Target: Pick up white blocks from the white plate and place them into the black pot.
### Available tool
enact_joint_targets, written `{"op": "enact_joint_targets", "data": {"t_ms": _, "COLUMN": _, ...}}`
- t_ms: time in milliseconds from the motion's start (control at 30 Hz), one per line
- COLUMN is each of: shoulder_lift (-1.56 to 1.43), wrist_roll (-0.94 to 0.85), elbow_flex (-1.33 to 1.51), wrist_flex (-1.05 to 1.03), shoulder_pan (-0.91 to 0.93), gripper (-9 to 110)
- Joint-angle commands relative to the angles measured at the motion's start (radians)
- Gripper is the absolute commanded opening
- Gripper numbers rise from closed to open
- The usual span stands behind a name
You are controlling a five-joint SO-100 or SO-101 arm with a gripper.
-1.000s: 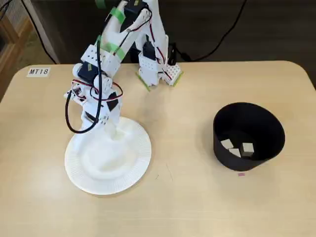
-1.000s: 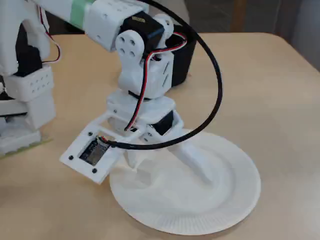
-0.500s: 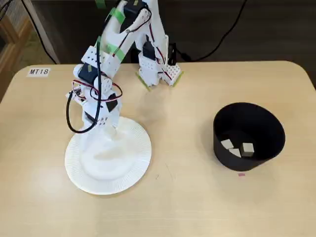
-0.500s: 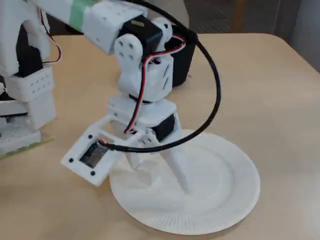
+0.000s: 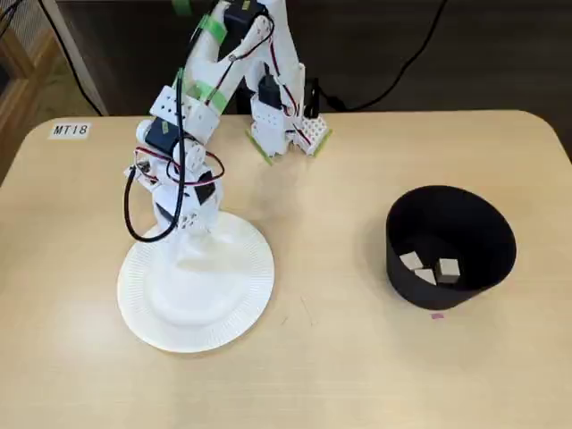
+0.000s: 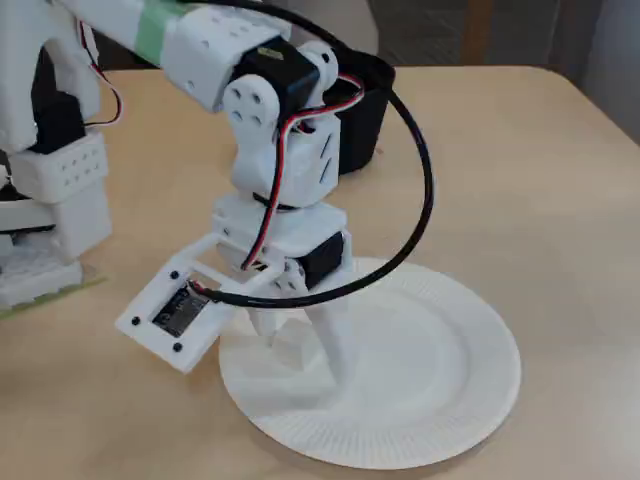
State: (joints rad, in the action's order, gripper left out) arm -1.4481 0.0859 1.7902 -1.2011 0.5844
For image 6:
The white paper plate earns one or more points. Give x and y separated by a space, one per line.
430 380

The white block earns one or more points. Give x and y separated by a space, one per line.
305 372

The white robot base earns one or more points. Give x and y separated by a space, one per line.
75 200

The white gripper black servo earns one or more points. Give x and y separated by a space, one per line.
311 224

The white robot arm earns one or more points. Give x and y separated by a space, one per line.
210 50

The black pot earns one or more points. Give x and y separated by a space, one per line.
360 135

